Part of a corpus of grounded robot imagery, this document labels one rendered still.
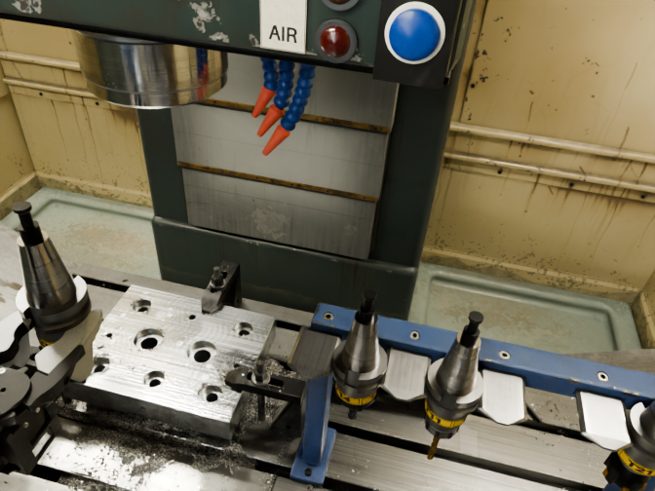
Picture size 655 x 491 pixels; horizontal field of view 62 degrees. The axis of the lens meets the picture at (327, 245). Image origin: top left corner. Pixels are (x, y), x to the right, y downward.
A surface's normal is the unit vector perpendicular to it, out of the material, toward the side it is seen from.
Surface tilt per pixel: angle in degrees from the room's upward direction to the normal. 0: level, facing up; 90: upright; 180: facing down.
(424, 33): 89
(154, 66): 90
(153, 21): 90
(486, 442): 0
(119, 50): 90
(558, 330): 0
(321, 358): 0
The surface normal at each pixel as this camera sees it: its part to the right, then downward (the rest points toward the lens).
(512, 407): 0.06, -0.78
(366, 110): -0.24, 0.58
